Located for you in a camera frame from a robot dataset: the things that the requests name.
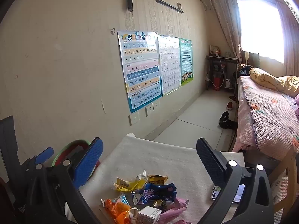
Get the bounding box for yellow quilt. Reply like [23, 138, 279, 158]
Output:
[249, 67, 299, 97]

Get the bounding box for white wall plate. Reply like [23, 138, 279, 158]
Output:
[129, 113, 140, 126]

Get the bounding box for red bag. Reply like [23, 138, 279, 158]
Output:
[211, 73, 223, 91]

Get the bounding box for pink plastic wrapper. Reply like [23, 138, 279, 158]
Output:
[159, 197, 189, 223]

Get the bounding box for window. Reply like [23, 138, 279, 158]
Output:
[236, 0, 288, 64]

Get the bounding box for red shoes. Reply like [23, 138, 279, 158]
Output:
[226, 95, 238, 111]

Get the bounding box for wooden chair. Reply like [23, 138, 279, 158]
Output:
[272, 145, 299, 216]

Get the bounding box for blue snack wrapper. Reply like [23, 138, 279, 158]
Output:
[132, 183, 177, 207]

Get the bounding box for red bin with green rim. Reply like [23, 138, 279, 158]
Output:
[51, 139, 101, 175]

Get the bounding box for small white carton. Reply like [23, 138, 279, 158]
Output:
[135, 206, 162, 224]

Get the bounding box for dark clothes heap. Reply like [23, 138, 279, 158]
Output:
[237, 64, 253, 77]

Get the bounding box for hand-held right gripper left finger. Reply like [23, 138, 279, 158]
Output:
[23, 137, 104, 224]

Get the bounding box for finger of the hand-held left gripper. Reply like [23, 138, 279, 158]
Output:
[20, 147, 55, 168]

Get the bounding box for orange snack wrapper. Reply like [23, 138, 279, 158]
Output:
[100, 197, 133, 224]

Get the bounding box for white chart wall poster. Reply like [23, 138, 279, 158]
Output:
[157, 35, 182, 96]

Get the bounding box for purple garment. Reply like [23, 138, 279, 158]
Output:
[293, 94, 299, 117]

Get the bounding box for black shoes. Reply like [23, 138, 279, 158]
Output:
[219, 111, 238, 130]

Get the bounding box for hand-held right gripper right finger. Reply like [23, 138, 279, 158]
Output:
[196, 138, 275, 224]

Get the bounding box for white cable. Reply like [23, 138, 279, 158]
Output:
[209, 55, 226, 87]

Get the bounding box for green chart wall poster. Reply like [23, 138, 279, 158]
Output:
[179, 38, 194, 86]

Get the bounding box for blue letter wall poster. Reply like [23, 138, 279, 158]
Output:
[117, 30, 163, 114]

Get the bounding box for gold yellow snack wrapper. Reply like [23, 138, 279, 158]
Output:
[147, 175, 169, 185]

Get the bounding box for dark printed wrapper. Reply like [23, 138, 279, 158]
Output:
[152, 199, 168, 212]

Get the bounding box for pink bed sheet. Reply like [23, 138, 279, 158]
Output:
[232, 76, 261, 153]

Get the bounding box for smartphone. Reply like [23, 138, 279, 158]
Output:
[211, 184, 247, 203]

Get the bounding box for patterned curtain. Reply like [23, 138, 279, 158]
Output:
[207, 0, 242, 62]
[277, 1, 299, 77]

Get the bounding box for metal wall rail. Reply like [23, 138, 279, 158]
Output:
[156, 0, 184, 14]

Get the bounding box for black metal shelf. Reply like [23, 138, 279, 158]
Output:
[206, 55, 240, 91]

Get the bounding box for yellow milk carton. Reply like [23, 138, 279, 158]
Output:
[113, 170, 150, 192]

